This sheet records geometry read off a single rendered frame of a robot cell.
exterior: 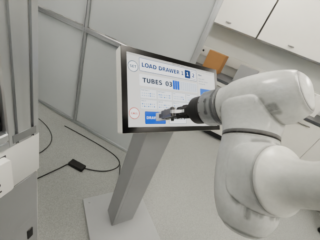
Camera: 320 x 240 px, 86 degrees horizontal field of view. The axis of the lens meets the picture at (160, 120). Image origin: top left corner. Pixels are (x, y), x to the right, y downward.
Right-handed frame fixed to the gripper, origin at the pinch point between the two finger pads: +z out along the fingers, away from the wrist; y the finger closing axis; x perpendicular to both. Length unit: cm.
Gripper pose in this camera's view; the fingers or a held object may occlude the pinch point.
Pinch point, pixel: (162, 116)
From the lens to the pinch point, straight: 61.9
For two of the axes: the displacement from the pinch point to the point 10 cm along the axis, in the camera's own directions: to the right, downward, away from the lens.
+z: -5.6, 0.8, 8.2
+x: 0.4, 10.0, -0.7
